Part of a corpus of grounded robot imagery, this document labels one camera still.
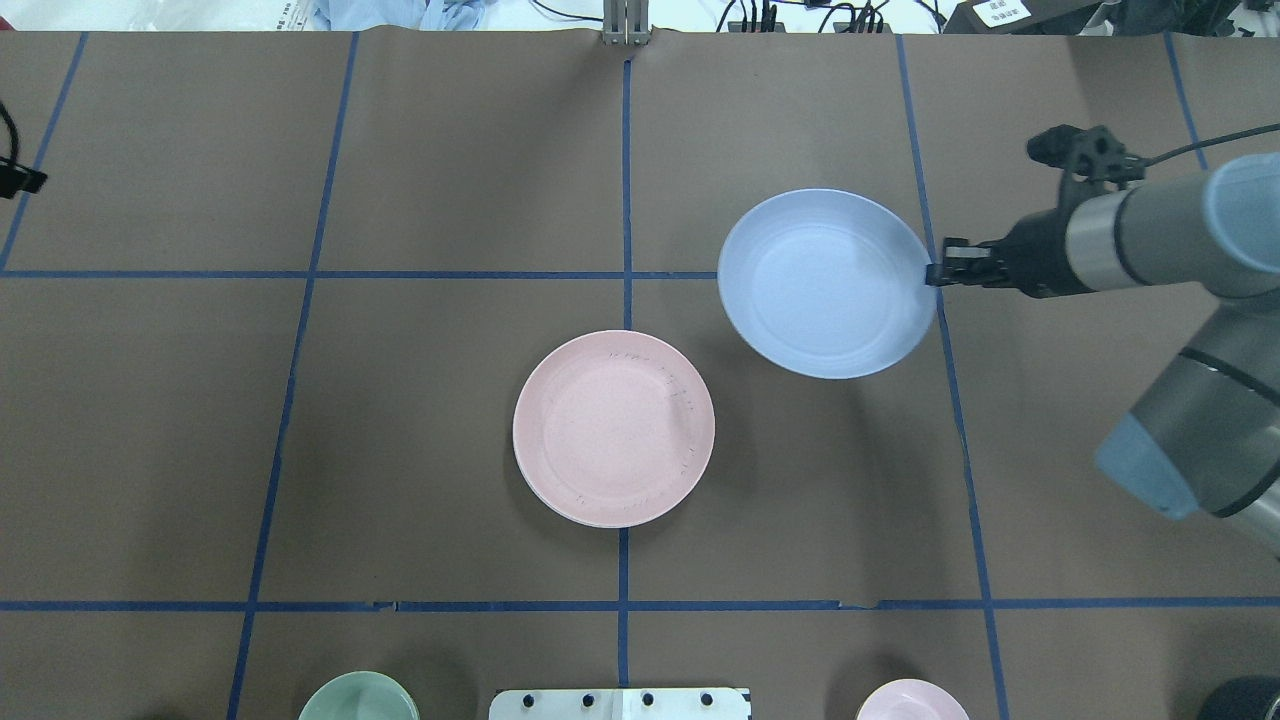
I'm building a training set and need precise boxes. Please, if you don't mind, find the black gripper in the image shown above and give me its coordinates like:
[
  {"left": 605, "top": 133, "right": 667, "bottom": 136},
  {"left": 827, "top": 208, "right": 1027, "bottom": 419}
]
[{"left": 925, "top": 210, "right": 1093, "bottom": 299}]

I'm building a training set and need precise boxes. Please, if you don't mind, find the blue plate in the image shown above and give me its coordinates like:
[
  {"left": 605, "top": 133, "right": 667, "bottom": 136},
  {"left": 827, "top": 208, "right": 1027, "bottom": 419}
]
[{"left": 716, "top": 188, "right": 934, "bottom": 380}]

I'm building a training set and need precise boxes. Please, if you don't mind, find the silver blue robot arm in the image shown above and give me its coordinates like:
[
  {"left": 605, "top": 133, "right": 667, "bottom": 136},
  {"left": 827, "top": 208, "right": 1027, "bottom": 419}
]
[{"left": 925, "top": 149, "right": 1277, "bottom": 553}]

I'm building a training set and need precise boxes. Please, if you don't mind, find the pink plate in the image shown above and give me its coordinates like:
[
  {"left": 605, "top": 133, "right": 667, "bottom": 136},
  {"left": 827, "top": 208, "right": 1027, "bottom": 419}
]
[{"left": 512, "top": 331, "right": 716, "bottom": 529}]

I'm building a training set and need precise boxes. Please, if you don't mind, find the pink bowl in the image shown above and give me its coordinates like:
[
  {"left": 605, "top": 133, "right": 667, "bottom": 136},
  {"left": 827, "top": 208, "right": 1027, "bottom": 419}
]
[{"left": 855, "top": 678, "right": 970, "bottom": 720}]

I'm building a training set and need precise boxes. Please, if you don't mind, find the dark blue pot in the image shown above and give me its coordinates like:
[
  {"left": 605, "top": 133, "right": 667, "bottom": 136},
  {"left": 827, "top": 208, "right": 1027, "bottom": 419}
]
[{"left": 1196, "top": 675, "right": 1279, "bottom": 720}]

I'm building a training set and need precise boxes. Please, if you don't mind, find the green bowl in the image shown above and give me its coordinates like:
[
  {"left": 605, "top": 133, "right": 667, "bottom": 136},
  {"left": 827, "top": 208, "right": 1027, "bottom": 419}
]
[{"left": 297, "top": 671, "right": 421, "bottom": 720}]

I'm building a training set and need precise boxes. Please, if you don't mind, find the clear plastic bag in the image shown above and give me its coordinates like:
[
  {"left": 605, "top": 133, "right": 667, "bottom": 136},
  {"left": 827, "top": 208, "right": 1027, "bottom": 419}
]
[{"left": 125, "top": 1, "right": 316, "bottom": 32}]

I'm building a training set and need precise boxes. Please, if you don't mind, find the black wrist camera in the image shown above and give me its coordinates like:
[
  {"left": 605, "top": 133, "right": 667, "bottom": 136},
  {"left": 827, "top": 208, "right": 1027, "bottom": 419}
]
[{"left": 1025, "top": 124, "right": 1147, "bottom": 190}]

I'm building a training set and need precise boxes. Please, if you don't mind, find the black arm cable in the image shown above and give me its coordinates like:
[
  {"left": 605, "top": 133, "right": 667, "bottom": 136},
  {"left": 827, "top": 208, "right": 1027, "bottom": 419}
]
[{"left": 1146, "top": 122, "right": 1280, "bottom": 167}]

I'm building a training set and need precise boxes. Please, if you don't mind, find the aluminium frame post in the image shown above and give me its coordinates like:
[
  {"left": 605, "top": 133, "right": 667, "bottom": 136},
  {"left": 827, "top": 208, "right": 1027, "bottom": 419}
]
[{"left": 602, "top": 0, "right": 653, "bottom": 47}]

